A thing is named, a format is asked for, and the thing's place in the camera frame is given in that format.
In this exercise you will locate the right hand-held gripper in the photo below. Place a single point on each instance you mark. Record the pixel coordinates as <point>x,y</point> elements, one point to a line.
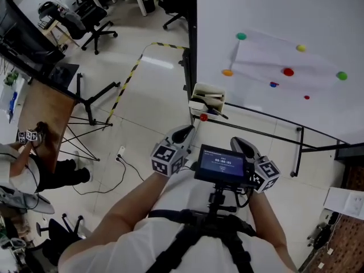
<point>266,175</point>

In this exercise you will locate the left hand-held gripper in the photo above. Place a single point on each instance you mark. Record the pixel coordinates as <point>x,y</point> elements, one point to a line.
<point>167,158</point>

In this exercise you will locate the white block eraser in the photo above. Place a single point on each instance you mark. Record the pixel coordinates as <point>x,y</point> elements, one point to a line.
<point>198,104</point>

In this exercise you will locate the large white whiteboard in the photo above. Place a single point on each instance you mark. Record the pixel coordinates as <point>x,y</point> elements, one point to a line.
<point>284,7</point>

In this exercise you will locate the person's left forearm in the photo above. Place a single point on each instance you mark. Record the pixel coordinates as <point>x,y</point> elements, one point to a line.
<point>130,206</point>

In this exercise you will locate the person's right forearm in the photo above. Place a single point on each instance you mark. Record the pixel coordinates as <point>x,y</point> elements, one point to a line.
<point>266,220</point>

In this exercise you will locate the black chest-mounted monitor screen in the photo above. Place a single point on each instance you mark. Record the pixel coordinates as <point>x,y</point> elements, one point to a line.
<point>221,163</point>

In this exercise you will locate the white power strip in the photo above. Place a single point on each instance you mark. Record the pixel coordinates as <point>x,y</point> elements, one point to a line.
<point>120,153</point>

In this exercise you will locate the black marker pen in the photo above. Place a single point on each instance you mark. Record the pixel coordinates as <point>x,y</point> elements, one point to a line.
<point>219,114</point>

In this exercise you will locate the black chest harness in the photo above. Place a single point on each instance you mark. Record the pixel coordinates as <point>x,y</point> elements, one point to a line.
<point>199,229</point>

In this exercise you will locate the white pen holder box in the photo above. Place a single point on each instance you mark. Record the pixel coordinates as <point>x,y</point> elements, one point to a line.
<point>211,90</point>

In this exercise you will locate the white paper box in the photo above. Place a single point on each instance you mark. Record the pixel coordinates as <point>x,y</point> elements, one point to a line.
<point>345,202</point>

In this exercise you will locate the yellow black hazard tape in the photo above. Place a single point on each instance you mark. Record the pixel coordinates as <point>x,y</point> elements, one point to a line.
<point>125,84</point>

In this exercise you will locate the blue and red magnet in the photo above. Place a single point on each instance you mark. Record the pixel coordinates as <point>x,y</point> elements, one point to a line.
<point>273,84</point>

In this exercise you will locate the person's white shirt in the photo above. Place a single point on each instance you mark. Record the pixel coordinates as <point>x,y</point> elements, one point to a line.
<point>199,254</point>

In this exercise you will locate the orange round magnet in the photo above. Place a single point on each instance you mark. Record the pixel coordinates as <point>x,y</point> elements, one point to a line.
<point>227,72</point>

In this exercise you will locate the large red round magnet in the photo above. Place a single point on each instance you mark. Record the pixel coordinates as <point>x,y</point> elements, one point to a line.
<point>288,72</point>

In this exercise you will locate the brown patterned rug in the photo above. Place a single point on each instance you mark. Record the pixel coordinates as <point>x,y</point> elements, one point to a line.
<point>344,246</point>

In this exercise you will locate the white paper sheet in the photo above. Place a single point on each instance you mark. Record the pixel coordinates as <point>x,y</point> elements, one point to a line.
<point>284,55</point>

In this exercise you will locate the green round magnet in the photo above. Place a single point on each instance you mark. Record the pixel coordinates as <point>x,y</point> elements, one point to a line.
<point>341,75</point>
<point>241,36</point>

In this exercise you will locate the brown wooden table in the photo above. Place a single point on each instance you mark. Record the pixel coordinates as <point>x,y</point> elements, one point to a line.
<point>47,107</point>

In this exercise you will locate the yellow round magnet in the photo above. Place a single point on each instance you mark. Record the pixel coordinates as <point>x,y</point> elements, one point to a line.
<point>301,48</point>

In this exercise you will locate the black swivel chair base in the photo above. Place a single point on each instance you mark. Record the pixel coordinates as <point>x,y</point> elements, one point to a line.
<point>59,235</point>

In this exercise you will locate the black waste bin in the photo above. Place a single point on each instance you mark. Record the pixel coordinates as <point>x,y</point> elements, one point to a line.
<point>148,3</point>

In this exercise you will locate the black office chair with clothes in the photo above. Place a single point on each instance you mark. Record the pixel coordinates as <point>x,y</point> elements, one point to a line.
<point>85,21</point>

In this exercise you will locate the large black display screen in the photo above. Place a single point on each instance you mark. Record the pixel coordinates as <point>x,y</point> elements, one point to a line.
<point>20,36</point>

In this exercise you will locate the black whiteboard stand frame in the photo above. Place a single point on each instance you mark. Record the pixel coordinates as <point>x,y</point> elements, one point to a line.
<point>192,38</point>

